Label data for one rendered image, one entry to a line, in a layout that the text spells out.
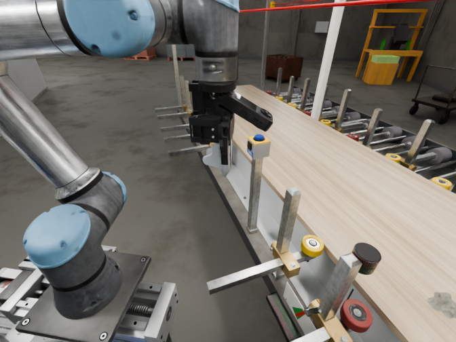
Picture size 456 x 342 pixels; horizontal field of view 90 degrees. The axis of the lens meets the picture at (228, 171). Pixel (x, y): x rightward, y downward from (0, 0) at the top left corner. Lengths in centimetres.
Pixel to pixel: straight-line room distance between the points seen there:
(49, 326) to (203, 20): 70
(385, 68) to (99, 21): 828
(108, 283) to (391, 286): 83
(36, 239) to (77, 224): 7
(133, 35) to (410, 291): 97
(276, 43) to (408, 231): 1164
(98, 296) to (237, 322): 121
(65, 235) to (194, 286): 141
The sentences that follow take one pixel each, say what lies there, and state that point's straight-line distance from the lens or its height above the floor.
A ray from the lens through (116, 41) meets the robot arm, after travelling 29.
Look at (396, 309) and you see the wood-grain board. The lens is 93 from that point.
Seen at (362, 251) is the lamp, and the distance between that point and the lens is 68.
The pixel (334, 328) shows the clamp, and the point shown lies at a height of 87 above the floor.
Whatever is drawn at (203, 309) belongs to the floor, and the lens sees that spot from 179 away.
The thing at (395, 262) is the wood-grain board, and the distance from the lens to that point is 104.
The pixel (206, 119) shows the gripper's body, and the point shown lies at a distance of 45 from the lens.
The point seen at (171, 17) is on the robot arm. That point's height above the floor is 161.
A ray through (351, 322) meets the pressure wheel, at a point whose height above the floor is 91.
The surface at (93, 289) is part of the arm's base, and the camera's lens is 66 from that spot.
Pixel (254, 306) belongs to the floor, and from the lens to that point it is 180.
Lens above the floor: 161
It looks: 34 degrees down
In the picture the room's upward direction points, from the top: straight up
